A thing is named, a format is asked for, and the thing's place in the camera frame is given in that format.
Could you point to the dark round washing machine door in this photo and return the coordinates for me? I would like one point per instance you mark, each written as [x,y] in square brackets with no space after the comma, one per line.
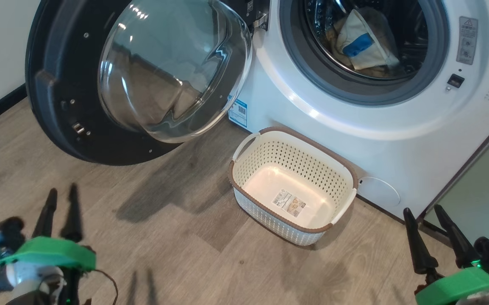
[62,63]

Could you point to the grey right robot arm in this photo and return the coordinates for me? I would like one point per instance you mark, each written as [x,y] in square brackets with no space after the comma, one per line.
[486,301]

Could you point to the basket product sticker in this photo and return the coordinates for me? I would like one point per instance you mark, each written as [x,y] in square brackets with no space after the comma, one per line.
[289,203]

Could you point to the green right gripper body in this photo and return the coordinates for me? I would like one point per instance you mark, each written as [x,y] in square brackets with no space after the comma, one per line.
[452,288]

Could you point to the pale yellow garment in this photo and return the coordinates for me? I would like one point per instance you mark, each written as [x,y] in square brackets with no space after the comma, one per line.
[333,42]

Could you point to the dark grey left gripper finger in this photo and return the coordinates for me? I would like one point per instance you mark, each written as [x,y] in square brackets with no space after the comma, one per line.
[46,220]
[73,220]

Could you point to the grey warning sticker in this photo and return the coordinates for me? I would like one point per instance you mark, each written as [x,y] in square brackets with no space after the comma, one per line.
[467,40]

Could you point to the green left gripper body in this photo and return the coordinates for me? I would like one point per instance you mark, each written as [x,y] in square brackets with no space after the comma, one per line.
[49,252]

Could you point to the blue energy label sticker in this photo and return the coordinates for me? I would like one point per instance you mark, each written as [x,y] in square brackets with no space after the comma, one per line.
[237,112]

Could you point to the white washing machine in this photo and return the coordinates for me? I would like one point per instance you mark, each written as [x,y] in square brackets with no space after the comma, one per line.
[397,140]

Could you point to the cream perforated laundry basket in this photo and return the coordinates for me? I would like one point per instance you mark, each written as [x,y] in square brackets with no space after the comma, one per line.
[295,169]

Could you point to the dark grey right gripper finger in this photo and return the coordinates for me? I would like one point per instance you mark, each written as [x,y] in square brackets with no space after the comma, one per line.
[460,250]
[419,254]

